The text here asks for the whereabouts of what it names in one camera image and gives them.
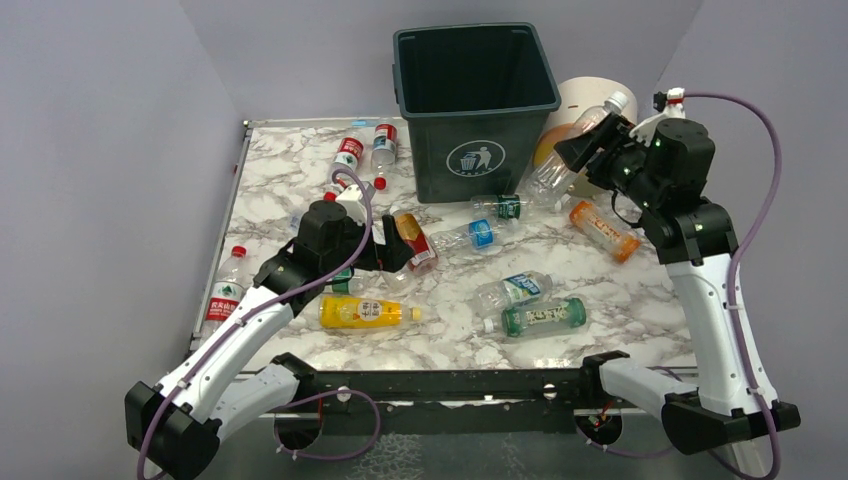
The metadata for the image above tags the large clear bottle white cap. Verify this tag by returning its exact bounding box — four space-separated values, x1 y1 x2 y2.
518 91 629 211

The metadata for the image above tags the orange label bottle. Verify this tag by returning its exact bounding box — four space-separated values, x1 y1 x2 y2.
569 199 642 263

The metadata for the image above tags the clear bottle blue-green label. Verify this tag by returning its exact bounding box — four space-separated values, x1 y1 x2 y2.
471 270 553 317

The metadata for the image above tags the green tea bottle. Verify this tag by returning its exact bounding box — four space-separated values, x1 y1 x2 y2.
482 298 588 338

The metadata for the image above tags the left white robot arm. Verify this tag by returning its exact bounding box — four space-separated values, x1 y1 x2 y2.
124 200 413 479

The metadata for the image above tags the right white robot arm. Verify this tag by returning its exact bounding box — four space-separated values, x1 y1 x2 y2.
554 115 801 455

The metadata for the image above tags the dark green trash bin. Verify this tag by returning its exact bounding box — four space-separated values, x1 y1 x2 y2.
392 22 561 204

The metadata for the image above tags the clear square jasmine bottle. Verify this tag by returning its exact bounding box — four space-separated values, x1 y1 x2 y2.
380 265 416 292

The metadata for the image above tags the red gold label bottle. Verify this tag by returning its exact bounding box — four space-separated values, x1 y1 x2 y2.
389 206 439 276

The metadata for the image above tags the clear bottle green white label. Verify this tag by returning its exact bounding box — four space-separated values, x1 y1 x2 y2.
325 267 367 296

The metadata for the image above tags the white round drawer cabinet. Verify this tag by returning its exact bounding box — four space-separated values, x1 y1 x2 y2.
526 76 638 204

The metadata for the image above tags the yellow juice bottle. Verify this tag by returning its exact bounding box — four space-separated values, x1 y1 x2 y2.
319 296 424 329

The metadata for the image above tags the clear bottle dark green label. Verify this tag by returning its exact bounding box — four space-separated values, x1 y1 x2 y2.
470 194 530 220

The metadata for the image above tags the red label bottle left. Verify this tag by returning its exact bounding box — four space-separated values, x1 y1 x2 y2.
323 132 365 201

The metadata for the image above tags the clear bottle blue label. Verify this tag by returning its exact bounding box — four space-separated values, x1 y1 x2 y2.
428 217 520 255

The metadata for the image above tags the red label bottle right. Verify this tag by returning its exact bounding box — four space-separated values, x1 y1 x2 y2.
371 118 398 191

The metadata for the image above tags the red cap bottle table edge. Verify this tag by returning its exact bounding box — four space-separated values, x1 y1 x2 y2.
200 245 249 344

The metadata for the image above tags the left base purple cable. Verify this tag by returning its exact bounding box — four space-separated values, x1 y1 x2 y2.
272 384 384 463

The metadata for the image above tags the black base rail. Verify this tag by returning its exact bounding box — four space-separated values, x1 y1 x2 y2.
180 351 637 439

